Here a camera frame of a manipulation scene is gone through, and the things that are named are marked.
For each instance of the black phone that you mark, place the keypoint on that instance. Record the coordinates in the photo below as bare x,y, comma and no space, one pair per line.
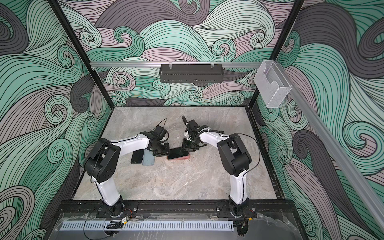
177,152

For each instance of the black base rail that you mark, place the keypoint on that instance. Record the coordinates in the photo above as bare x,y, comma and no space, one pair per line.
142,208

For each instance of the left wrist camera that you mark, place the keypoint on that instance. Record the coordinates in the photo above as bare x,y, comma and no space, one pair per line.
159,132

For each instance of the light blue phone case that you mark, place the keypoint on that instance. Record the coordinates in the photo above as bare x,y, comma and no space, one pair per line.
148,158

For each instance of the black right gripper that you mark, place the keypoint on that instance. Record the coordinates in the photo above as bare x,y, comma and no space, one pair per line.
185,146

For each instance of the dark blue phone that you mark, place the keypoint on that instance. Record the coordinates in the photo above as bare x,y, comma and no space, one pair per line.
137,157

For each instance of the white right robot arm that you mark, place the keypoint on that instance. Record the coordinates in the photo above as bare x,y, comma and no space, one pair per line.
234,155

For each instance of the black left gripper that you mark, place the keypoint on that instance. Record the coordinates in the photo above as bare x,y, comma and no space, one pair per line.
165,153

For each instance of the right black corner post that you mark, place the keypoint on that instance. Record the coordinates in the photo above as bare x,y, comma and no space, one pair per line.
286,15

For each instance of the black corner frame post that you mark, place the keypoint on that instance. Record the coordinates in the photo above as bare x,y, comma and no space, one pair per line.
78,47

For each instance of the white slotted cable duct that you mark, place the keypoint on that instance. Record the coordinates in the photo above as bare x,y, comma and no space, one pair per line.
150,226

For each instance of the clear plastic wall bin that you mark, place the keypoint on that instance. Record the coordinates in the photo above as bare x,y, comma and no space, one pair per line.
273,83

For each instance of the black wall tray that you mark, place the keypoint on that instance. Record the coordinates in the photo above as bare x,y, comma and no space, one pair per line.
191,73

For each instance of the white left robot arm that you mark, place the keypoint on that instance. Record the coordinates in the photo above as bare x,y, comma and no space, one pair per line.
102,161

